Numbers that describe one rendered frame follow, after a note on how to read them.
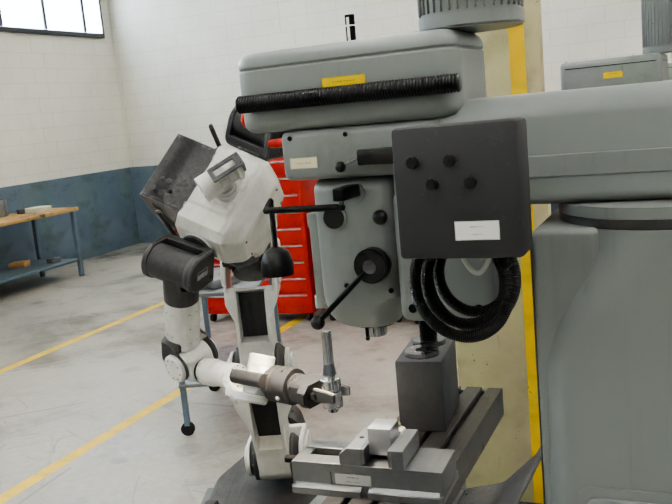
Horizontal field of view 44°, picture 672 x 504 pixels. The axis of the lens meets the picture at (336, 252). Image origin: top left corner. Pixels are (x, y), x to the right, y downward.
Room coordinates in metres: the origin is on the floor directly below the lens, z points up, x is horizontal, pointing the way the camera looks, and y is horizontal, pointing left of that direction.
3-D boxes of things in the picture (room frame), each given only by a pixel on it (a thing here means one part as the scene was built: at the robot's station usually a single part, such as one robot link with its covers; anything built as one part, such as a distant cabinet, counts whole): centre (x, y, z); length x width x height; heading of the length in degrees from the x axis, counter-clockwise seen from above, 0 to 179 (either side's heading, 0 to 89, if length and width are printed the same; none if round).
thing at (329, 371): (1.82, 0.04, 1.22); 0.03 x 0.03 x 0.11
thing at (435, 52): (1.73, -0.08, 1.81); 0.47 x 0.26 x 0.16; 66
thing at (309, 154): (1.72, -0.11, 1.68); 0.34 x 0.24 x 0.10; 66
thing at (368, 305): (1.73, -0.07, 1.47); 0.21 x 0.19 x 0.32; 156
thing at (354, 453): (1.75, -0.02, 1.02); 0.12 x 0.06 x 0.04; 158
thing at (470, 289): (1.65, -0.25, 1.47); 0.24 x 0.19 x 0.26; 156
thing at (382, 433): (1.73, -0.07, 1.05); 0.06 x 0.05 x 0.06; 158
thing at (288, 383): (1.88, 0.11, 1.12); 0.13 x 0.12 x 0.10; 142
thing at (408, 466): (1.74, -0.04, 0.99); 0.35 x 0.15 x 0.11; 68
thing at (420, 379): (2.12, -0.21, 1.03); 0.22 x 0.12 x 0.20; 162
